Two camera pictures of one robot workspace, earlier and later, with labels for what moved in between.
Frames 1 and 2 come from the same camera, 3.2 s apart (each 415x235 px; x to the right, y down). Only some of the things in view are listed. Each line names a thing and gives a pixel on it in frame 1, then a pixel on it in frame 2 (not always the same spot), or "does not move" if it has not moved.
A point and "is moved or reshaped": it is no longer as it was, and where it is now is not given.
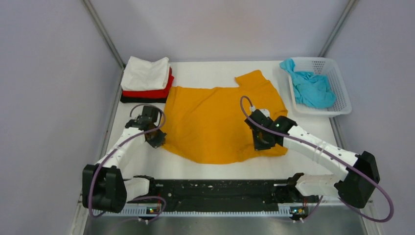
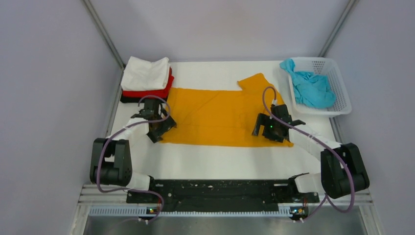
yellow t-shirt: x=208 y=124 is moved or reshaped
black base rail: x=228 y=195 does not move
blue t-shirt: x=310 y=89 does not move
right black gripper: x=258 y=146 → x=264 y=119
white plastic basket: x=329 y=67 does not move
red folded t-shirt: x=155 y=94 does not move
